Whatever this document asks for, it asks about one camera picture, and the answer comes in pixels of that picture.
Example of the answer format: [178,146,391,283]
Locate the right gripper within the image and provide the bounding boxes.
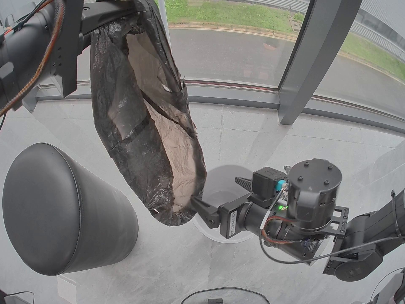
[190,176,288,240]

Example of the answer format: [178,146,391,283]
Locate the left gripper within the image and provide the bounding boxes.
[0,0,140,98]

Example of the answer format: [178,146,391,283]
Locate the black plastic bag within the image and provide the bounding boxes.
[89,0,208,227]

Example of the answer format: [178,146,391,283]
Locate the white trash bin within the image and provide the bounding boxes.
[191,165,254,243]

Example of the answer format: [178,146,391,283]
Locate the crumpled black plastic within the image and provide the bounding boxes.
[282,165,293,202]

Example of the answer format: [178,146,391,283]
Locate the window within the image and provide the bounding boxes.
[0,0,405,133]

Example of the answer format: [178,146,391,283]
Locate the dark grey round chair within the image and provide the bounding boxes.
[1,143,140,277]

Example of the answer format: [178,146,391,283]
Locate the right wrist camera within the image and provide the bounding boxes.
[251,167,285,209]

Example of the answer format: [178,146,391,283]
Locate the black cable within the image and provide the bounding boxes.
[259,187,380,263]
[180,288,270,304]
[0,291,35,304]

